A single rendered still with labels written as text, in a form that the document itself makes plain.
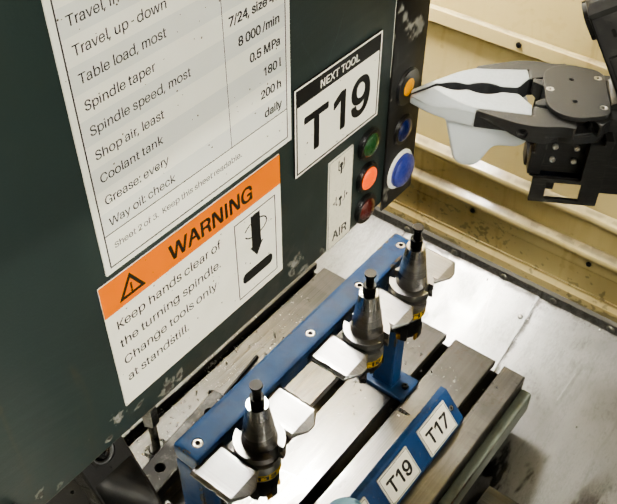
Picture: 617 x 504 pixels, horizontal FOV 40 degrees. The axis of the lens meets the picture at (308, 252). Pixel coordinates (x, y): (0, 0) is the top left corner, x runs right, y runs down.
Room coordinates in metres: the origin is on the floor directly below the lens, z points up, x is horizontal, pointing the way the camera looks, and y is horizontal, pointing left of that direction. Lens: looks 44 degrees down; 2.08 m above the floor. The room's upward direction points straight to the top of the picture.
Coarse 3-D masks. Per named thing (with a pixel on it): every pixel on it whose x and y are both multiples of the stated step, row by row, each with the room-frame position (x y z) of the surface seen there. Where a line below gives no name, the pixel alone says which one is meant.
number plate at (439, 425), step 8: (440, 408) 0.81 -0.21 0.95; (432, 416) 0.79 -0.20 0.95; (440, 416) 0.80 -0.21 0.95; (448, 416) 0.81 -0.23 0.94; (424, 424) 0.78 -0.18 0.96; (432, 424) 0.78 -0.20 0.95; (440, 424) 0.79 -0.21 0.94; (448, 424) 0.79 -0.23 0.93; (456, 424) 0.80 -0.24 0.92; (416, 432) 0.76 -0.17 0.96; (424, 432) 0.77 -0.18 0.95; (432, 432) 0.77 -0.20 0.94; (440, 432) 0.78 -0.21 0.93; (448, 432) 0.78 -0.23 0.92; (424, 440) 0.76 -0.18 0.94; (432, 440) 0.76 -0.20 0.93; (440, 440) 0.77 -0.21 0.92; (432, 448) 0.75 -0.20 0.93; (432, 456) 0.74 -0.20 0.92
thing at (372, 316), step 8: (376, 288) 0.75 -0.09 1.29; (360, 296) 0.74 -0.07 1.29; (376, 296) 0.74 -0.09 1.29; (360, 304) 0.73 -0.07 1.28; (368, 304) 0.73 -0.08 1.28; (376, 304) 0.73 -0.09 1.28; (360, 312) 0.73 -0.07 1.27; (368, 312) 0.73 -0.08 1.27; (376, 312) 0.73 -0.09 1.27; (352, 320) 0.74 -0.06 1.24; (360, 320) 0.73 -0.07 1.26; (368, 320) 0.73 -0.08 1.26; (376, 320) 0.73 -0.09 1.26; (352, 328) 0.73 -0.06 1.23; (360, 328) 0.73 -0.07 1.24; (368, 328) 0.72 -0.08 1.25; (376, 328) 0.73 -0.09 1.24; (360, 336) 0.72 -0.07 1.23; (368, 336) 0.72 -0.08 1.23; (376, 336) 0.73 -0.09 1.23
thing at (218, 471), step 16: (224, 448) 0.56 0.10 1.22; (208, 464) 0.54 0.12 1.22; (224, 464) 0.54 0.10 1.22; (240, 464) 0.54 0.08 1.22; (208, 480) 0.52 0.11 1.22; (224, 480) 0.52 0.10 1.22; (240, 480) 0.52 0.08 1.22; (256, 480) 0.52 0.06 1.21; (224, 496) 0.50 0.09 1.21; (240, 496) 0.50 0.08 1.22
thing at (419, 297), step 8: (392, 280) 0.83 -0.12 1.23; (432, 280) 0.83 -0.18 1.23; (392, 288) 0.82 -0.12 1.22; (400, 288) 0.82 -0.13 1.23; (424, 288) 0.82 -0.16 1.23; (432, 288) 0.82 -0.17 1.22; (400, 296) 0.80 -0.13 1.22; (408, 296) 0.80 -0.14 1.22; (416, 296) 0.80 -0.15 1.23; (424, 296) 0.80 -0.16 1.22; (416, 304) 0.80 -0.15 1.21; (424, 304) 0.80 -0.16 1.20
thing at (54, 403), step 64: (0, 0) 0.31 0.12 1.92; (320, 0) 0.47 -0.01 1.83; (384, 0) 0.53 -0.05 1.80; (0, 64) 0.30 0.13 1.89; (320, 64) 0.47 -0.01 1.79; (384, 64) 0.53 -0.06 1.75; (0, 128) 0.30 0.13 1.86; (64, 128) 0.32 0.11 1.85; (384, 128) 0.54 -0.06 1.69; (0, 192) 0.29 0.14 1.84; (64, 192) 0.31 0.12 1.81; (320, 192) 0.48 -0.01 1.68; (0, 256) 0.28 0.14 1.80; (64, 256) 0.31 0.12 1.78; (320, 256) 0.48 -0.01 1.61; (0, 320) 0.27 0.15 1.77; (64, 320) 0.30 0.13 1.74; (0, 384) 0.26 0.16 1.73; (64, 384) 0.29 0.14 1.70; (0, 448) 0.25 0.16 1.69; (64, 448) 0.28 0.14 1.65
